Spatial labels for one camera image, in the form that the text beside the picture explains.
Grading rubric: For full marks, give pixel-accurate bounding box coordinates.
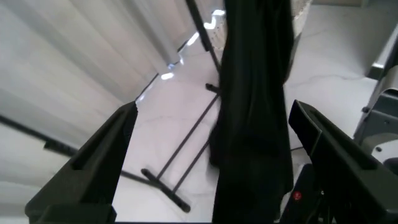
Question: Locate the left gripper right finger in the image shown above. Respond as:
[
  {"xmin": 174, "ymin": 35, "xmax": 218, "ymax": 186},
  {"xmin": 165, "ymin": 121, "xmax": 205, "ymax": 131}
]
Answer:
[{"xmin": 288, "ymin": 99, "xmax": 398, "ymax": 223}]

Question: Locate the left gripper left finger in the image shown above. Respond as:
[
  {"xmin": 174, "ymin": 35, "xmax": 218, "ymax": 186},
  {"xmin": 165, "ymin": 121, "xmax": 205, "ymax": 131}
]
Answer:
[{"xmin": 25, "ymin": 101, "xmax": 139, "ymax": 223}]

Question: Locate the black garment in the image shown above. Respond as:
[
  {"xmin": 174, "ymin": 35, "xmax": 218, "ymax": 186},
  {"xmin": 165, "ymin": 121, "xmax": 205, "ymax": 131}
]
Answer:
[{"xmin": 208, "ymin": 0, "xmax": 295, "ymax": 223}]

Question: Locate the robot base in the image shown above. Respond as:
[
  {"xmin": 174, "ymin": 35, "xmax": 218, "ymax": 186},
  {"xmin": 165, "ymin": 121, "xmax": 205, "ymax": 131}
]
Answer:
[{"xmin": 278, "ymin": 23, "xmax": 398, "ymax": 223}]

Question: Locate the black clothes rack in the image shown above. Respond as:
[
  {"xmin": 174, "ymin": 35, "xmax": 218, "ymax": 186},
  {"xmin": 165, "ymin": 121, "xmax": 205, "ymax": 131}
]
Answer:
[{"xmin": 0, "ymin": 0, "xmax": 222, "ymax": 214}]

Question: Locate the white laundry basket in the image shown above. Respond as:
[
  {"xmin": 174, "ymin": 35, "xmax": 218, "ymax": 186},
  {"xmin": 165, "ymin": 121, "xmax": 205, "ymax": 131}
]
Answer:
[{"xmin": 211, "ymin": 0, "xmax": 313, "ymax": 52}]

